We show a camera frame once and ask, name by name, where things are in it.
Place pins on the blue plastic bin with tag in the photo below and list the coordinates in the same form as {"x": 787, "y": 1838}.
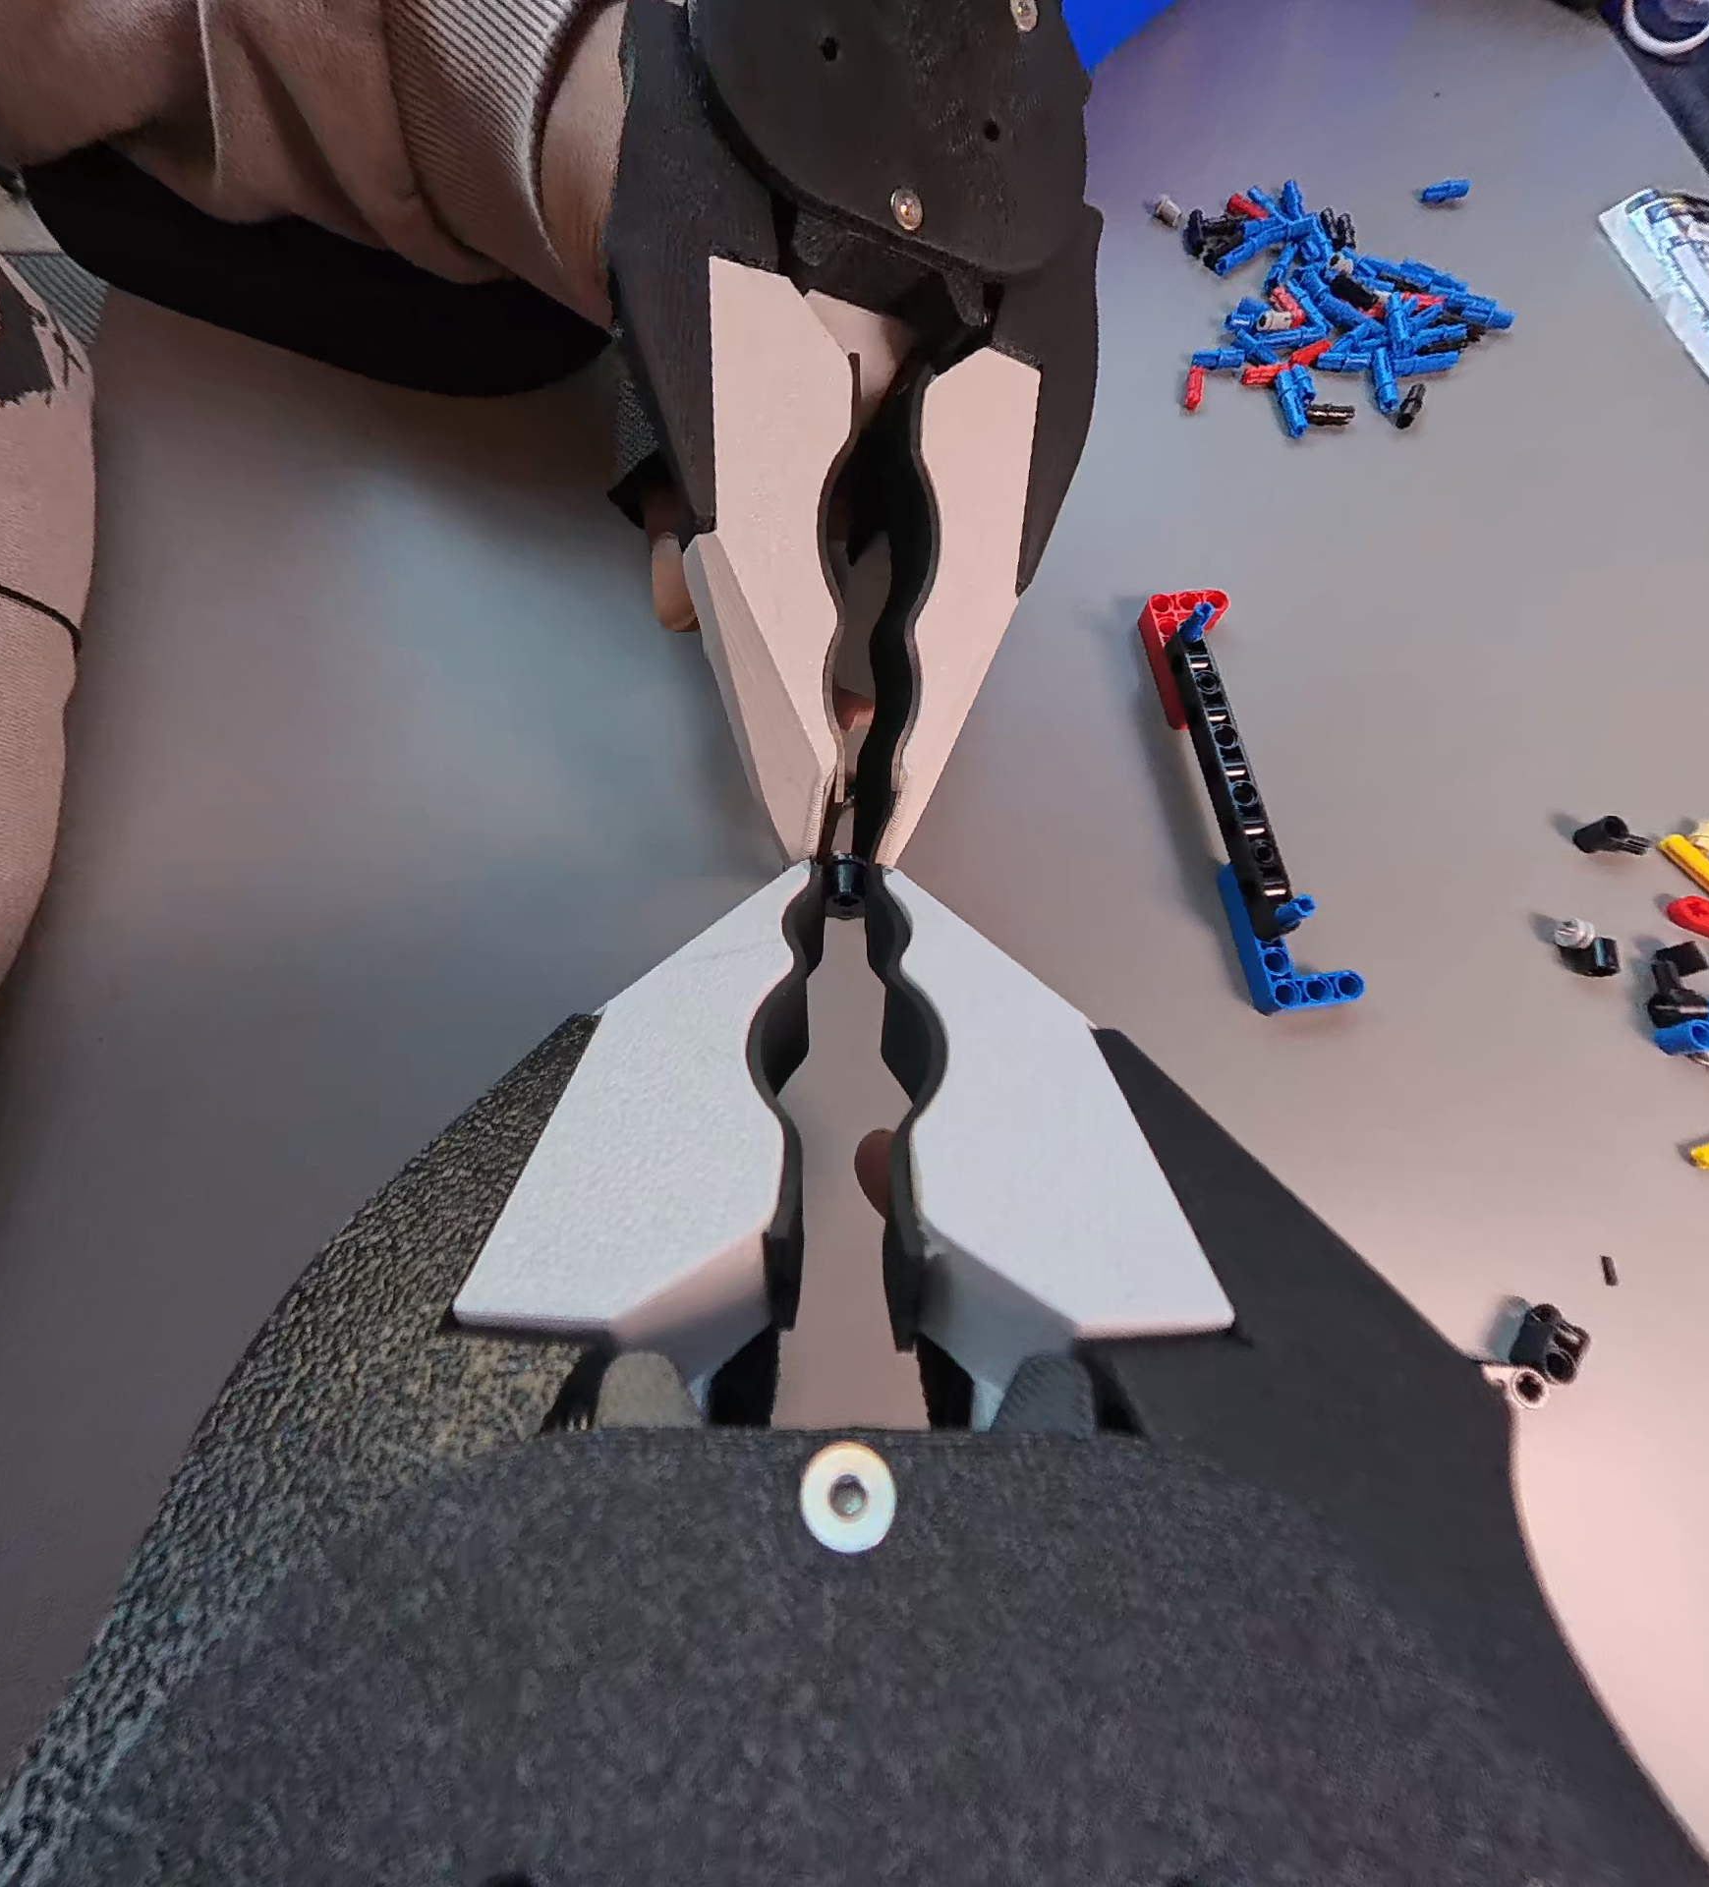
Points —
{"x": 1098, "y": 29}

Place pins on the person's left forearm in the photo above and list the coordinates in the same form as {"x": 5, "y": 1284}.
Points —
{"x": 354, "y": 118}

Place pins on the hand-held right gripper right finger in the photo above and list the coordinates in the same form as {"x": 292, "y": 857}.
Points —
{"x": 1060, "y": 1164}

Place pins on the pile of lego pins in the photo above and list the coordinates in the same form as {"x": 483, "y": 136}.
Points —
{"x": 1348, "y": 309}

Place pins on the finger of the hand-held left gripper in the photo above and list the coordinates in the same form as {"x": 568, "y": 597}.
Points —
{"x": 980, "y": 500}
{"x": 767, "y": 486}

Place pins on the black red blue lego beam assembly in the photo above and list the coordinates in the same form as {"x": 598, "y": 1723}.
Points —
{"x": 1245, "y": 796}

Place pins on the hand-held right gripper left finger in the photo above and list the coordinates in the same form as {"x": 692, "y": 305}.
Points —
{"x": 633, "y": 1150}

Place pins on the person's right hand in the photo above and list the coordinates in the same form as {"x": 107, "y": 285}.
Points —
{"x": 873, "y": 1168}

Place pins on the person's left hand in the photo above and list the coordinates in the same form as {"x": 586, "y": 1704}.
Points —
{"x": 674, "y": 583}

